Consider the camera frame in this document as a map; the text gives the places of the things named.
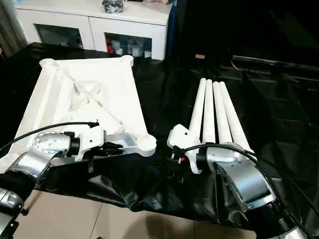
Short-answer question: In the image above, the white plastic table leg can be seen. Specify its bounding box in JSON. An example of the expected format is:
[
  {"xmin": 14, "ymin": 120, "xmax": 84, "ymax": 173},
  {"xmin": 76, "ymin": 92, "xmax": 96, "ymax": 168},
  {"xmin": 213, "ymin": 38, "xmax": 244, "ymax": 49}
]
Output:
[
  {"xmin": 219, "ymin": 82, "xmax": 257, "ymax": 155},
  {"xmin": 202, "ymin": 79, "xmax": 217, "ymax": 145},
  {"xmin": 212, "ymin": 81, "xmax": 235, "ymax": 145},
  {"xmin": 187, "ymin": 78, "xmax": 207, "ymax": 136}
]

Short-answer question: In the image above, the black plastic mat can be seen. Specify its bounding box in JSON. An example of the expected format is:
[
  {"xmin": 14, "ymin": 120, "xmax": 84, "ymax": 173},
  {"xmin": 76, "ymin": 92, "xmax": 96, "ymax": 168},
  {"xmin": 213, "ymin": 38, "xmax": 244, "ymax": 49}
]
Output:
[{"xmin": 0, "ymin": 42, "xmax": 319, "ymax": 230}]

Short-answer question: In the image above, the white cabinet with glass doors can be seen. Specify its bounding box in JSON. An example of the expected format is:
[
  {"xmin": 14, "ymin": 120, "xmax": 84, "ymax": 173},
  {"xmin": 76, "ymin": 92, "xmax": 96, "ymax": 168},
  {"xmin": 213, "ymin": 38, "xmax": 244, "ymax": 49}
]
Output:
[{"xmin": 14, "ymin": 0, "xmax": 174, "ymax": 60}]

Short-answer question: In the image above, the clear bag of dark parts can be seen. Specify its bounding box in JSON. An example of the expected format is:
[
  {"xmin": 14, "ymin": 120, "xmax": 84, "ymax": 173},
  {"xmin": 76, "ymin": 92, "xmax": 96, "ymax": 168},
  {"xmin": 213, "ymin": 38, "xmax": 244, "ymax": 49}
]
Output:
[{"xmin": 101, "ymin": 0, "xmax": 127, "ymax": 13}]

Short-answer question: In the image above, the grey curtain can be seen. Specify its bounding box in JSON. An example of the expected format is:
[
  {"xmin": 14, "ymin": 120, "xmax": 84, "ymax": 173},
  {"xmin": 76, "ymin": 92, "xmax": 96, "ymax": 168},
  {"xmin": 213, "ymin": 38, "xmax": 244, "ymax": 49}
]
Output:
[{"xmin": 0, "ymin": 0, "xmax": 28, "ymax": 60}]

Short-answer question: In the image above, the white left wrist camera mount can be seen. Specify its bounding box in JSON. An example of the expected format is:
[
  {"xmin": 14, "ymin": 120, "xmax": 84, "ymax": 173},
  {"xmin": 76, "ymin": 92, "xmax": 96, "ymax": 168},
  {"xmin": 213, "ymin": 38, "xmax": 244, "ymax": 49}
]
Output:
[{"xmin": 72, "ymin": 121, "xmax": 107, "ymax": 161}]

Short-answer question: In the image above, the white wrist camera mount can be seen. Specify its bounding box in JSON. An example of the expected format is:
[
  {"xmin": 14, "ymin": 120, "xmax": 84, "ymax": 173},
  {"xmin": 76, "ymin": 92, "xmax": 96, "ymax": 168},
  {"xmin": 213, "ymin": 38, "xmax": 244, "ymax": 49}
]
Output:
[
  {"xmin": 72, "ymin": 121, "xmax": 107, "ymax": 161},
  {"xmin": 166, "ymin": 123, "xmax": 201, "ymax": 175}
]

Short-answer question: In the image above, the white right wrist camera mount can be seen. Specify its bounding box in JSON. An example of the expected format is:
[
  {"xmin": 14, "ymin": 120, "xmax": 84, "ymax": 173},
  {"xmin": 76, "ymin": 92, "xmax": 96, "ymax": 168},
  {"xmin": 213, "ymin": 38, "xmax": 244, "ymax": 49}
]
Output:
[{"xmin": 166, "ymin": 123, "xmax": 201, "ymax": 175}]

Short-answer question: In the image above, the black metal stand frame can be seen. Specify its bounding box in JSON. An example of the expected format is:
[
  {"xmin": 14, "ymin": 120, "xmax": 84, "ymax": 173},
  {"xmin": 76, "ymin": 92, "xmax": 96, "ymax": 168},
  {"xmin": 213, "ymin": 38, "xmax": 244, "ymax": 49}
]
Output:
[{"xmin": 21, "ymin": 189, "xmax": 43, "ymax": 217}]

